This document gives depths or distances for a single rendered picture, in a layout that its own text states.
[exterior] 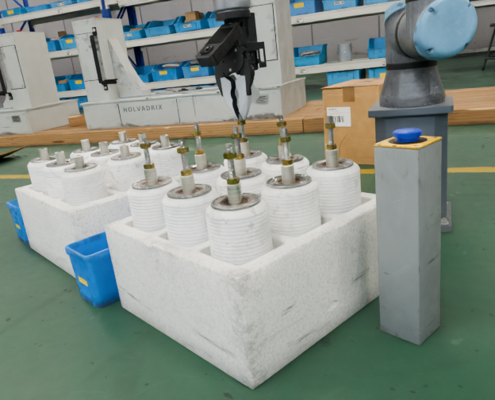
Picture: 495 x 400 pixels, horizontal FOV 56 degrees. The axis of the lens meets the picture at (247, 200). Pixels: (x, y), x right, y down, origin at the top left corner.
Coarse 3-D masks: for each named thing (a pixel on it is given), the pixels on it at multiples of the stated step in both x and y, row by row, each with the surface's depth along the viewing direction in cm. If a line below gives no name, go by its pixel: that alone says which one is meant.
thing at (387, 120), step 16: (448, 96) 118; (368, 112) 110; (384, 112) 109; (400, 112) 107; (416, 112) 106; (432, 112) 105; (448, 112) 104; (384, 128) 111; (400, 128) 110; (432, 128) 107; (448, 208) 122; (448, 224) 113
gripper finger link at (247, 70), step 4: (244, 60) 93; (248, 60) 93; (244, 64) 93; (248, 64) 93; (244, 68) 94; (248, 68) 93; (252, 68) 94; (240, 72) 94; (244, 72) 94; (248, 72) 93; (252, 72) 94; (248, 76) 94; (252, 76) 94; (248, 80) 94; (252, 80) 94; (248, 84) 94; (248, 88) 94; (248, 92) 95
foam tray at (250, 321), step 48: (144, 240) 79; (288, 240) 72; (336, 240) 76; (144, 288) 84; (192, 288) 71; (240, 288) 62; (288, 288) 69; (336, 288) 78; (192, 336) 76; (240, 336) 65; (288, 336) 71
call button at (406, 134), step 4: (404, 128) 69; (408, 128) 68; (412, 128) 68; (416, 128) 68; (396, 132) 67; (400, 132) 66; (404, 132) 66; (408, 132) 66; (412, 132) 66; (416, 132) 66; (420, 132) 66; (396, 136) 67; (400, 136) 66; (404, 136) 66; (408, 136) 66; (412, 136) 66; (416, 136) 66; (420, 136) 66; (396, 140) 68; (400, 140) 67; (404, 140) 67; (408, 140) 66; (412, 140) 66; (416, 140) 66
